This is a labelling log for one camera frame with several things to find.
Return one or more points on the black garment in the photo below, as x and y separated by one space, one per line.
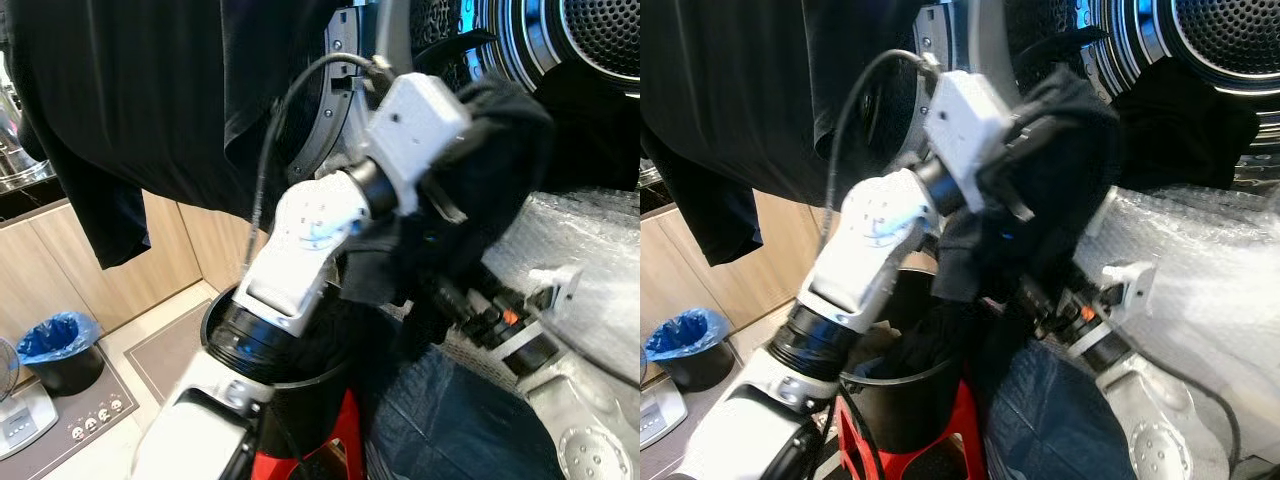
1190 125
130 100
500 170
740 100
1070 170
595 130

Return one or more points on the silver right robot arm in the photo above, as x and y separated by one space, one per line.
1150 420
590 410

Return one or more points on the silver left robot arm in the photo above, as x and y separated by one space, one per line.
870 240
300 240

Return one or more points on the white bubble-wrapped washing machine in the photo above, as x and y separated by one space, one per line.
1200 260
590 250

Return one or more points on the dark blue denim cloth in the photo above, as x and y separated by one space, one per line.
450 420
1050 420

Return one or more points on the grey washer door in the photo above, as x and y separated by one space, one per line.
335 110
925 40

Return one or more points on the red plastic stool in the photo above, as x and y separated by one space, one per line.
960 440
345 440

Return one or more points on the white small appliance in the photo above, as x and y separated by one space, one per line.
25 420
660 410

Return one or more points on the blue plastic bin liner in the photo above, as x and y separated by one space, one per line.
55 335
685 332

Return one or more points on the black round bucket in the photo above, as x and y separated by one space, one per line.
900 410
300 420

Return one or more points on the black waste bin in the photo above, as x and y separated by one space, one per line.
68 370
700 368

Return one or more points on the wooden cabinet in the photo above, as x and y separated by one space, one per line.
100 290
760 270

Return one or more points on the black hanging garment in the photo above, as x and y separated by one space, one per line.
740 100
130 100

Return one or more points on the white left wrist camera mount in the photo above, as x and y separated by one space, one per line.
415 125
965 125

